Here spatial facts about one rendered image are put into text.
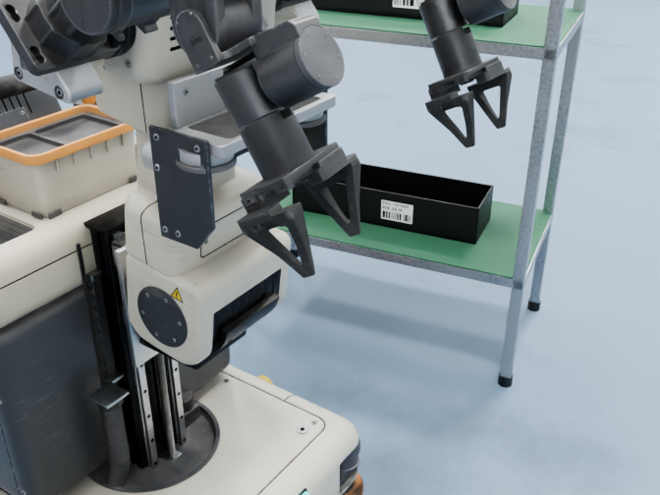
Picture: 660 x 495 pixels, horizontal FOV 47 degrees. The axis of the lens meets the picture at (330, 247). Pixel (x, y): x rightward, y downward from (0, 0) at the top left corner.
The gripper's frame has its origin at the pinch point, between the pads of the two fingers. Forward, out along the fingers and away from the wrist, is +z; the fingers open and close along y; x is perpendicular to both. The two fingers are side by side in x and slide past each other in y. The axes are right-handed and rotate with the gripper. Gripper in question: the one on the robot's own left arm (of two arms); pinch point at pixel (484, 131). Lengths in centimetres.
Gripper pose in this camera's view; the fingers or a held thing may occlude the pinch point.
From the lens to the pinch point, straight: 113.0
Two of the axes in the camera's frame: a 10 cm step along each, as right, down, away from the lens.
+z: 3.7, 9.1, 1.9
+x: -7.1, 1.5, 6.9
